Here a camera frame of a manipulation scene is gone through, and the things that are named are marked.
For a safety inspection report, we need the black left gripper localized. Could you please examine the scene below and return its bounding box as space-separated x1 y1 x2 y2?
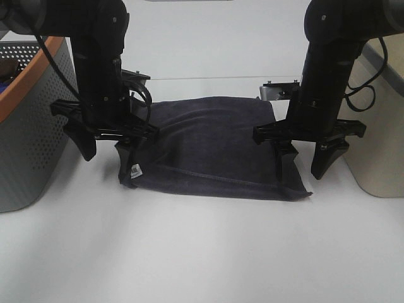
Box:
50 69 159 186

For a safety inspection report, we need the grey perforated basket orange rim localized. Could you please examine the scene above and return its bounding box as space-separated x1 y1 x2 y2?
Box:
1 40 74 213

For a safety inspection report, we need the brown towel in basket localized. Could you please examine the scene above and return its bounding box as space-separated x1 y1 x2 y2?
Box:
0 59 20 82

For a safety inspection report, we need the blue cloth in basket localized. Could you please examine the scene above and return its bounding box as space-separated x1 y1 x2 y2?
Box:
0 83 8 93

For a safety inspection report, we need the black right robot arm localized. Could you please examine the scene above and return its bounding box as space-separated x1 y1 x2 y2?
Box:
253 1 403 182

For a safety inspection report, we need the dark navy towel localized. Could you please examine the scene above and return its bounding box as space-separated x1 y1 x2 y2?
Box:
125 97 309 201

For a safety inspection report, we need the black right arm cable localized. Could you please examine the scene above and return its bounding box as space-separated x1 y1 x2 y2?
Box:
343 36 388 113

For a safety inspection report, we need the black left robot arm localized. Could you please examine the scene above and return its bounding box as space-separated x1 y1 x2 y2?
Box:
1 1 158 187

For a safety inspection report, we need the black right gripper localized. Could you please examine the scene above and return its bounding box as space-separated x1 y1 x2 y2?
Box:
252 87 366 181

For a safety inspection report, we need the beige basket grey rim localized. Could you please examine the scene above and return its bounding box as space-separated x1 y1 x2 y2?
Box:
339 34 403 198

